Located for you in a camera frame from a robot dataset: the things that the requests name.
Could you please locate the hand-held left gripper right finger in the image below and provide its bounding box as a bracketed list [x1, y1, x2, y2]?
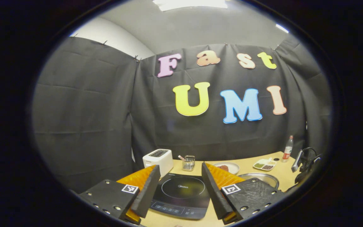
[201, 163, 287, 225]

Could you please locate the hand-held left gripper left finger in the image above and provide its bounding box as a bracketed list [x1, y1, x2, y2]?
[78, 165, 161, 225]

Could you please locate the black induction cooktop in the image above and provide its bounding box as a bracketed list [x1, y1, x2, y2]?
[150, 173, 211, 220]

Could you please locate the stainless steel pot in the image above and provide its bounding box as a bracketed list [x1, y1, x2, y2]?
[238, 173, 279, 189]

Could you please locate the plastic water bottle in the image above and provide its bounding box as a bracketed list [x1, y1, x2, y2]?
[282, 136, 294, 163]

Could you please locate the white round plate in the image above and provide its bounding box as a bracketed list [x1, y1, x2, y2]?
[214, 162, 240, 175]

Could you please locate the white toaster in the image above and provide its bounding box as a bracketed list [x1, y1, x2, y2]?
[142, 149, 174, 178]

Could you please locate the white divided bean dish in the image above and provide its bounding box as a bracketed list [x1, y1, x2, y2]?
[253, 158, 277, 172]

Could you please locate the black backdrop cloth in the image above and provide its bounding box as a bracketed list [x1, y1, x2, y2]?
[32, 35, 331, 193]

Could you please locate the large ceiling light panel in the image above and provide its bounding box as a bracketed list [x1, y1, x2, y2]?
[153, 0, 228, 12]

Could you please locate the wire mesh utensil holder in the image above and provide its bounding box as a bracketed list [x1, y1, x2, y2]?
[182, 155, 196, 172]

